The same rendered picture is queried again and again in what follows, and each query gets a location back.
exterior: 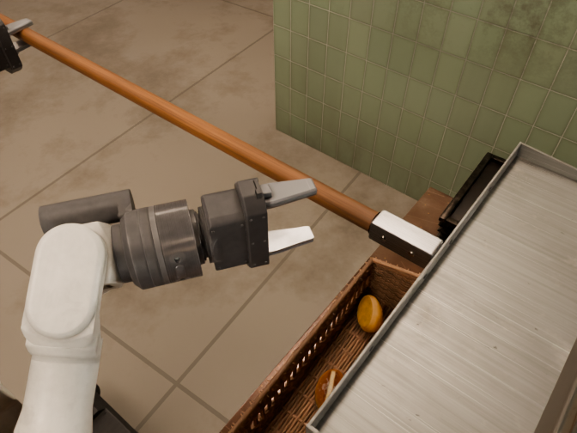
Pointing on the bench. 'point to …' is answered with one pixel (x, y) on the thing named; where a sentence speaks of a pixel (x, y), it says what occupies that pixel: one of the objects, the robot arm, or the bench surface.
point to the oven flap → (560, 395)
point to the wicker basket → (389, 283)
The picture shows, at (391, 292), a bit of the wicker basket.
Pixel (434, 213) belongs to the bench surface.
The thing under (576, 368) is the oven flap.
